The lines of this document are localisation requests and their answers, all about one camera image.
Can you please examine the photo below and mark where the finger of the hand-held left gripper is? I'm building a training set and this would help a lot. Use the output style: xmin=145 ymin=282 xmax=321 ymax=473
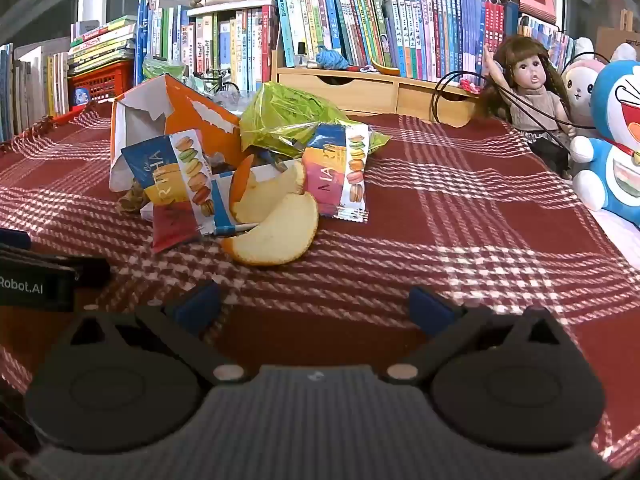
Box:
xmin=0 ymin=228 xmax=32 ymax=252

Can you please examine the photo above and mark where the red plaid blanket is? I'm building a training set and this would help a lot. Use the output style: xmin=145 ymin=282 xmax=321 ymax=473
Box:
xmin=0 ymin=100 xmax=640 ymax=467

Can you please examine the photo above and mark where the small pomelo peel piece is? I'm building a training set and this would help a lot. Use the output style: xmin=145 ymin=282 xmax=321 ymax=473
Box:
xmin=229 ymin=154 xmax=307 ymax=225

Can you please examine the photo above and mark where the orange purple macaron snack packet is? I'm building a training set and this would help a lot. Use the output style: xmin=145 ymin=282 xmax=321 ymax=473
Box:
xmin=301 ymin=122 xmax=371 ymax=223

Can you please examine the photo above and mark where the row of tall children's books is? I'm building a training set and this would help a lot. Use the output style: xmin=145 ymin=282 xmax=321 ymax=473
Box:
xmin=135 ymin=0 xmax=278 ymax=93

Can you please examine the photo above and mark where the small black toy bicycle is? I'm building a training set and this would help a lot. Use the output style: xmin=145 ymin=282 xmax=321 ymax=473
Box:
xmin=192 ymin=67 xmax=241 ymax=95

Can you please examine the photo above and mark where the large pomelo peel piece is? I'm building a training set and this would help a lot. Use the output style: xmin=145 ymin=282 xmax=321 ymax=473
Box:
xmin=220 ymin=191 xmax=320 ymax=267

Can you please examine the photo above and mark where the row of small books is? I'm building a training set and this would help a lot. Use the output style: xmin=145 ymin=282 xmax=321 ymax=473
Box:
xmin=517 ymin=15 xmax=576 ymax=73

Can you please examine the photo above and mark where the wooden drawer organizer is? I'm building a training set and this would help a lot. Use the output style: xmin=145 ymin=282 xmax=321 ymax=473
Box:
xmin=271 ymin=50 xmax=481 ymax=128

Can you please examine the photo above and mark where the black cable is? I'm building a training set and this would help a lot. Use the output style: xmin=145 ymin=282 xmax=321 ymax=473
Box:
xmin=431 ymin=51 xmax=608 ymax=161

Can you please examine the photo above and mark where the blue yellow macaron snack packet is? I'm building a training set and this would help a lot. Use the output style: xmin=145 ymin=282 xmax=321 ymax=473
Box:
xmin=121 ymin=129 xmax=221 ymax=254

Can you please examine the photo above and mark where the row of colourful thin books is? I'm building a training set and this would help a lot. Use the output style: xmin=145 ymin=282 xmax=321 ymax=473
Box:
xmin=272 ymin=0 xmax=521 ymax=83

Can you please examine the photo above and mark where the red plastic crate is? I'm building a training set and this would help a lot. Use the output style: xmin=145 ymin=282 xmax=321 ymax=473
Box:
xmin=67 ymin=60 xmax=137 ymax=111

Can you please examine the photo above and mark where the white rabbit plush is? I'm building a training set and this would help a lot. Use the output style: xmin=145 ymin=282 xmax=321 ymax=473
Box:
xmin=560 ymin=42 xmax=638 ymax=138

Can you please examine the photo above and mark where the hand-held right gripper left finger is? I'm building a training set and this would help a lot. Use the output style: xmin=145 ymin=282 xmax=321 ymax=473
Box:
xmin=69 ymin=280 xmax=248 ymax=387

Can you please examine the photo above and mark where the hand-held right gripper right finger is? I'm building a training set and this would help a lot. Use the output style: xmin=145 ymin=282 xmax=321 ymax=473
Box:
xmin=385 ymin=285 xmax=564 ymax=386

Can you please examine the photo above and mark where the green plastic bag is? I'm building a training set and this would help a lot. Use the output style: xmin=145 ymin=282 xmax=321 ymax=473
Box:
xmin=142 ymin=55 xmax=187 ymax=81

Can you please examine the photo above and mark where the blue white pen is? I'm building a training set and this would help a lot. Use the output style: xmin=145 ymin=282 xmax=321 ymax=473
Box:
xmin=200 ymin=222 xmax=261 ymax=237

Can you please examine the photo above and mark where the green plastic wrapper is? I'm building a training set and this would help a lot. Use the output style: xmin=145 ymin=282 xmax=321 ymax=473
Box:
xmin=239 ymin=81 xmax=391 ymax=161

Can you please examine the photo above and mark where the blue cat plush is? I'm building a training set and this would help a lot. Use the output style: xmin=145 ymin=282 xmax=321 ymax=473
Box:
xmin=570 ymin=60 xmax=640 ymax=231

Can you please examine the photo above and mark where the torn orange white paper bag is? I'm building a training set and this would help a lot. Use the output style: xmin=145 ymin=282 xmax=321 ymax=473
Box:
xmin=109 ymin=74 xmax=246 ymax=193

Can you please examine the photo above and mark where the cardboard box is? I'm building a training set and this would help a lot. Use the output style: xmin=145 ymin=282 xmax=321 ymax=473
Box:
xmin=595 ymin=25 xmax=640 ymax=63

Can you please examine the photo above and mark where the blue yarn ball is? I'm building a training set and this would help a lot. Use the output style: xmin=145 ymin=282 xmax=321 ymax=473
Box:
xmin=315 ymin=45 xmax=349 ymax=71

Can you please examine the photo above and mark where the brown haired doll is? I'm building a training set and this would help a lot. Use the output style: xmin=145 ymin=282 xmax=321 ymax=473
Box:
xmin=480 ymin=35 xmax=578 ymax=176

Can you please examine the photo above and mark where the flat white book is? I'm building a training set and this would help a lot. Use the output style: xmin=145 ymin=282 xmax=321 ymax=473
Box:
xmin=187 ymin=0 xmax=277 ymax=17

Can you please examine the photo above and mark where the stack of flat picture books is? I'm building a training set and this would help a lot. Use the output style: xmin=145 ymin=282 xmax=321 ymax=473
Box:
xmin=67 ymin=15 xmax=138 ymax=78

